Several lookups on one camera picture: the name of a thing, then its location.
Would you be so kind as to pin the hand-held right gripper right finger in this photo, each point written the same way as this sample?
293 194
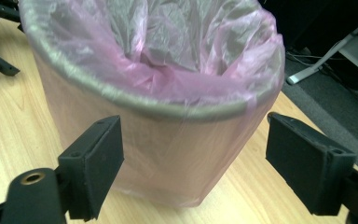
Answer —
307 168

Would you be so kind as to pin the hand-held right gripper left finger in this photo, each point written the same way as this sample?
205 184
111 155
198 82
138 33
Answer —
96 165

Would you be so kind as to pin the green plastic bin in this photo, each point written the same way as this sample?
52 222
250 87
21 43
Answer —
155 109

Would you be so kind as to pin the pink plastic bag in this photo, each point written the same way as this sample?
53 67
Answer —
167 81

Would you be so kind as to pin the white desk frame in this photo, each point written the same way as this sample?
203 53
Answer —
338 46

